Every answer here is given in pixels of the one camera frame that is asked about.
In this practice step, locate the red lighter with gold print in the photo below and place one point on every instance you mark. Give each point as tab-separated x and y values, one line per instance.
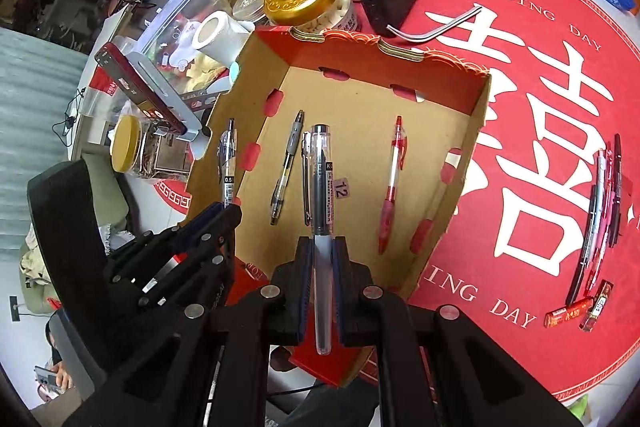
567	313

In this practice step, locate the red pen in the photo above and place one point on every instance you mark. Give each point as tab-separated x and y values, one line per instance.
392	187

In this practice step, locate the toilet paper roll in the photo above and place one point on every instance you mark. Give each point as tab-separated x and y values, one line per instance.
225	42

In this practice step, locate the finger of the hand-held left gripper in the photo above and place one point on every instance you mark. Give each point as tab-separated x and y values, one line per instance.
210	272
215	217

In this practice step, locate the dark red flat box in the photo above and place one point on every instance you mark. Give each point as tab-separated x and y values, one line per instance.
120	72

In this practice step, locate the thick black marker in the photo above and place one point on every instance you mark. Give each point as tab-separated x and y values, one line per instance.
615	187

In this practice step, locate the clear pen with white label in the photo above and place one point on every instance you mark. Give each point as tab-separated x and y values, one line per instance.
227	167

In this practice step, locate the small purple sticker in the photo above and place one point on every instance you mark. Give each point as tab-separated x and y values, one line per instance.
341	188

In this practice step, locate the clear pen with black end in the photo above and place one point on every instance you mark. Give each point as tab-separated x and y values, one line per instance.
606	217

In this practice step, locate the clear zip bag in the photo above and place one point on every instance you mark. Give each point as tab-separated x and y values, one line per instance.
175	12

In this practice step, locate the yellow cloth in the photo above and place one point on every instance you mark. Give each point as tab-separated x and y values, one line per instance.
202	69

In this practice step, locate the jar with yellow lid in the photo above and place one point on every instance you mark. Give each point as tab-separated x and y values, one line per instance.
125	144

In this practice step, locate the clear capped pen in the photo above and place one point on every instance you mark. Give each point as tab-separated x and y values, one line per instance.
320	187

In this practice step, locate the red cardboard box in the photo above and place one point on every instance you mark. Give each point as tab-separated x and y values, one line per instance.
360	132

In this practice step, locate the grey phone stand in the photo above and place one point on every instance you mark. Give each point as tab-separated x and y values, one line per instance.
155	82

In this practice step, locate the grey-grip pen with yellow band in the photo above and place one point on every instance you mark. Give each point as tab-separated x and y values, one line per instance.
289	162

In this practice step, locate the blue and white pen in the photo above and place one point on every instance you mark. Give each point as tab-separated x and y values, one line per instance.
597	202

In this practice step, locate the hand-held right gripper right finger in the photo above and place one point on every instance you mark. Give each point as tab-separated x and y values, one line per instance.
342	292

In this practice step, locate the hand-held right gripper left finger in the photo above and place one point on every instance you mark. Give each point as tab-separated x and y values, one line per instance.
304	292

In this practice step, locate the clear box with brown contents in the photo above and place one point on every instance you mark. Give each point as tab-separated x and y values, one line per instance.
172	159

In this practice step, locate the metal hex key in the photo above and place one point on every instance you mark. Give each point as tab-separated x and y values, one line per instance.
450	25

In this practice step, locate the teal round object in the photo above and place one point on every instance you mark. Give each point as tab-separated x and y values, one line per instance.
235	72

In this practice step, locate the dark red lighter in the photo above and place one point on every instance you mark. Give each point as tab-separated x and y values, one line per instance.
597	304

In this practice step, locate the round tin with clear lid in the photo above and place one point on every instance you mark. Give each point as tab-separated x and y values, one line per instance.
250	4

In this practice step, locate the thin black marker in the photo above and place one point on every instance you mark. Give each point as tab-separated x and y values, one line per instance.
582	252

